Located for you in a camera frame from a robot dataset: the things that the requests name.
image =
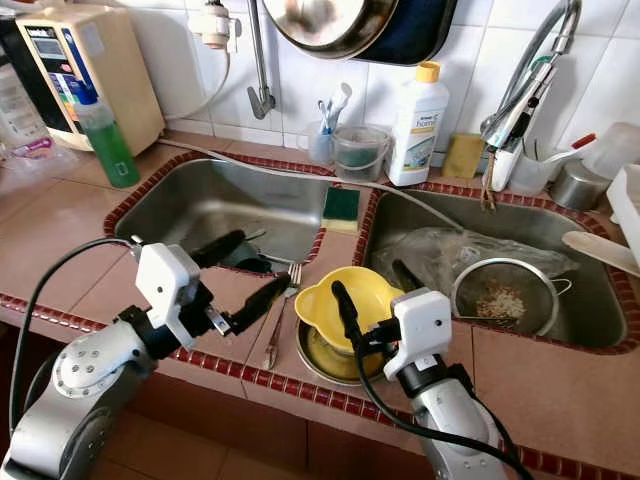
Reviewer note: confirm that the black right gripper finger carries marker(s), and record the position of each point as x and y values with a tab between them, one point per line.
406	277
348	318

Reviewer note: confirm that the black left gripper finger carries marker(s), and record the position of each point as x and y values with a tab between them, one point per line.
260	300
220	244

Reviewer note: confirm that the stainless steel bowl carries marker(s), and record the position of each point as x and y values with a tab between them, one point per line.
325	365

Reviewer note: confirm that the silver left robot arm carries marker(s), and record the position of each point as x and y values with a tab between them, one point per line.
80	380

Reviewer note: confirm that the chrome kitchen faucet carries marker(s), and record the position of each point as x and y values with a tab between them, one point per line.
525	95

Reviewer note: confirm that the stainless steel sink basin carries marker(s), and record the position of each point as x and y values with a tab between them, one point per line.
400	215
210	200

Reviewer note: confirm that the crumpled clear plastic bag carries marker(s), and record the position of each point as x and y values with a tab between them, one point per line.
470	250

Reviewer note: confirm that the green and yellow sponge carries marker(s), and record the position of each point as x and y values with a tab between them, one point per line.
341	205

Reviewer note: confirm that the green scouring pad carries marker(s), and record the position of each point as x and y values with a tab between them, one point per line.
360	165

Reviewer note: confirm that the steel mesh colander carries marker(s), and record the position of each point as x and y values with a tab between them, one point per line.
530	300

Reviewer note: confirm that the plain yellow sponge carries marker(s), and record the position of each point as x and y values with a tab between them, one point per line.
463	157

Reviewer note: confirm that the green soap bottle blue cap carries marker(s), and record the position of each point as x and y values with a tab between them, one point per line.
110	150

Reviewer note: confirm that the white detergent bottle yellow cap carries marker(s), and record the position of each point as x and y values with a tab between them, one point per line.
417	130

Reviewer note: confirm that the clear plastic bucket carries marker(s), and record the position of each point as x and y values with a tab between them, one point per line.
360	135

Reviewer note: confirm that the clear utensil container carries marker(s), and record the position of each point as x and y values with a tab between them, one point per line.
530	175

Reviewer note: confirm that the blue white toothbrush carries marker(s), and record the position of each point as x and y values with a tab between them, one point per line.
324	115

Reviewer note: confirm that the white grey toothbrush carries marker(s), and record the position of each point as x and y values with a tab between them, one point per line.
338	100

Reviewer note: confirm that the beige wooden rice paddle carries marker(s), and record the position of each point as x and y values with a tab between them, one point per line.
595	250

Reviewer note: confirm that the stainless steel cup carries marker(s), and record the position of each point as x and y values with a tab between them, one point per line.
578	188

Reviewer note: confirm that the beige water filter machine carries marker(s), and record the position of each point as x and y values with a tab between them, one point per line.
125	75

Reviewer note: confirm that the pink plastic clip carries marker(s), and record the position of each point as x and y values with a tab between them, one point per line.
32	148

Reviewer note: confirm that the translucent plastic container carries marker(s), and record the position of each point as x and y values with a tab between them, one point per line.
610	152

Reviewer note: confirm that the clear jug green band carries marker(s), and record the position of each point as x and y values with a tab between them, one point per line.
20	110

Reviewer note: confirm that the hanging steel wok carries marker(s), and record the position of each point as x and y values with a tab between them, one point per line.
330	25

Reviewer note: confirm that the dark blue hanging pan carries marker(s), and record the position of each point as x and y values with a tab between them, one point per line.
420	30

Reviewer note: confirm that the white bottle green cap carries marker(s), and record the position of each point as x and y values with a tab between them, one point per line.
546	66

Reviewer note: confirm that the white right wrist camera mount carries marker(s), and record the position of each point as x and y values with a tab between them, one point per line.
420	320

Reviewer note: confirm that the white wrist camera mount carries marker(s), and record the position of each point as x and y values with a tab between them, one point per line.
420	320
165	285

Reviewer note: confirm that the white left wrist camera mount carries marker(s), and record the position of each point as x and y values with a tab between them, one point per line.
165	285

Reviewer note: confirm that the grey wall tap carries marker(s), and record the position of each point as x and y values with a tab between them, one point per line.
262	100

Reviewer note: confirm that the white wall water valve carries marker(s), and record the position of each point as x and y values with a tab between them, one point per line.
218	25

